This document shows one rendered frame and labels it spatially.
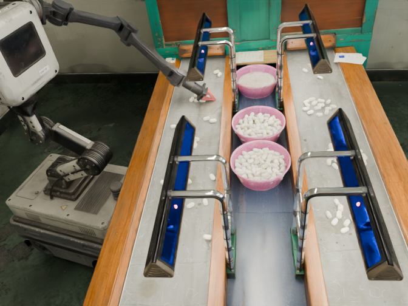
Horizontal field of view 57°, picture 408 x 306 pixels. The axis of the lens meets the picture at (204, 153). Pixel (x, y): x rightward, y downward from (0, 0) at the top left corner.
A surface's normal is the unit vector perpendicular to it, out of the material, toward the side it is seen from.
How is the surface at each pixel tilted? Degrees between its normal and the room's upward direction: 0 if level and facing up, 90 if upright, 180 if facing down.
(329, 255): 0
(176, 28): 90
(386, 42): 90
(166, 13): 90
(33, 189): 0
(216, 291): 0
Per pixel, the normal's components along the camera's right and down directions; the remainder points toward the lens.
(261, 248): -0.11, -0.74
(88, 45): -0.18, 0.67
